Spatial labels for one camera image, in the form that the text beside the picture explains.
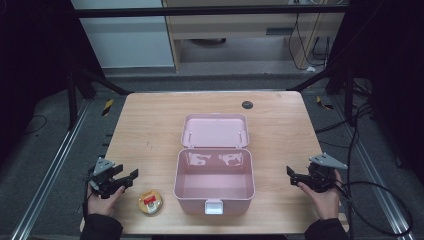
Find person's left hand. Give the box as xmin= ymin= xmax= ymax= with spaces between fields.
xmin=86 ymin=184 xmax=126 ymax=218

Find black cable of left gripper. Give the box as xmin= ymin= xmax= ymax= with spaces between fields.
xmin=81 ymin=166 xmax=98 ymax=221

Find aluminium rail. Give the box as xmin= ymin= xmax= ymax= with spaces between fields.
xmin=328 ymin=96 xmax=418 ymax=240
xmin=9 ymin=99 xmax=93 ymax=240

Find pink storage box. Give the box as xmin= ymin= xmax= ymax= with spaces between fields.
xmin=173 ymin=113 xmax=257 ymax=216

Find black floor cables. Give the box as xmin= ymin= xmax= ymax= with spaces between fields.
xmin=314 ymin=103 xmax=374 ymax=188

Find round yellow tin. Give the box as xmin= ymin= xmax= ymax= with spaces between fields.
xmin=137 ymin=189 xmax=164 ymax=216

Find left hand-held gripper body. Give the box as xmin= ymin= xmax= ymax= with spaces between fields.
xmin=87 ymin=156 xmax=121 ymax=200

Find black crossbar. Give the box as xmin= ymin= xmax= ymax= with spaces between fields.
xmin=71 ymin=4 xmax=351 ymax=19

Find white cabinet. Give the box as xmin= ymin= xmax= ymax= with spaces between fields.
xmin=70 ymin=0 xmax=176 ymax=70

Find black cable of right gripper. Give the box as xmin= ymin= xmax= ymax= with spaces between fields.
xmin=333 ymin=179 xmax=414 ymax=238

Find yellow black hazard tape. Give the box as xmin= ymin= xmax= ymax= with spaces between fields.
xmin=315 ymin=95 xmax=334 ymax=111
xmin=101 ymin=98 xmax=115 ymax=117

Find black cables on shelf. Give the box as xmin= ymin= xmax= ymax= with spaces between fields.
xmin=287 ymin=13 xmax=334 ymax=72

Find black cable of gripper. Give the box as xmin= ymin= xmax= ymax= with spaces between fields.
xmin=333 ymin=179 xmax=414 ymax=238
xmin=81 ymin=166 xmax=98 ymax=221

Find person's right hand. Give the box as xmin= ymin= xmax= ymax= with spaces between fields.
xmin=297 ymin=169 xmax=344 ymax=221

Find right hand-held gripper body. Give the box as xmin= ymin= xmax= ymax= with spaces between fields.
xmin=299 ymin=152 xmax=349 ymax=194

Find black metal stand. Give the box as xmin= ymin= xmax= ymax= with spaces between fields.
xmin=65 ymin=59 xmax=134 ymax=132
xmin=287 ymin=59 xmax=374 ymax=128

